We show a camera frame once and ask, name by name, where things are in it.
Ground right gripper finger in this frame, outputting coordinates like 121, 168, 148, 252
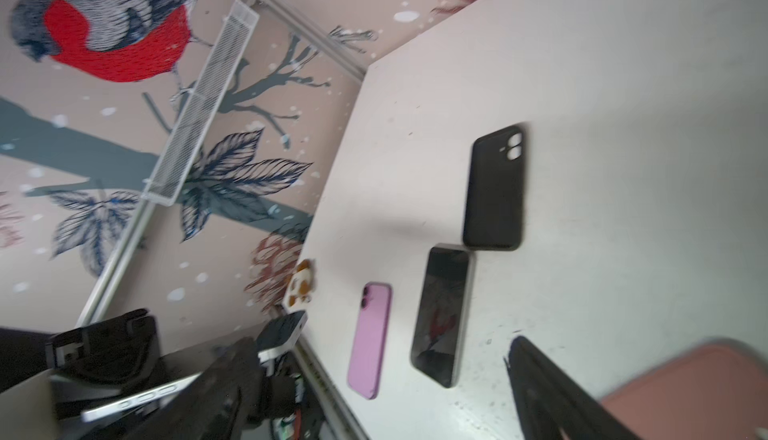
505, 336, 638, 440

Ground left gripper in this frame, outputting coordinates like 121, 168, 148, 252
45, 309, 168, 419

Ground light blue phone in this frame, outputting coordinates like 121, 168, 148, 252
80, 373, 200, 423

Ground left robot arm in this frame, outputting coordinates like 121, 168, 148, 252
45, 309, 308, 439

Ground black screen phone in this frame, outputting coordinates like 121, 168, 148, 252
410, 243, 474, 389

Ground salmon pink phone case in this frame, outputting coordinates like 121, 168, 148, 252
601, 340, 767, 439

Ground purple phone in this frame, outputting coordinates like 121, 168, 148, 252
347, 282, 392, 400

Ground white mesh tray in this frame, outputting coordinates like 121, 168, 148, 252
142, 0, 259, 206

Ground brown sunglasses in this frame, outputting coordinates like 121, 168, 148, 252
285, 259, 315, 308

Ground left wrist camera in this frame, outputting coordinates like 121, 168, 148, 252
255, 310, 308, 364

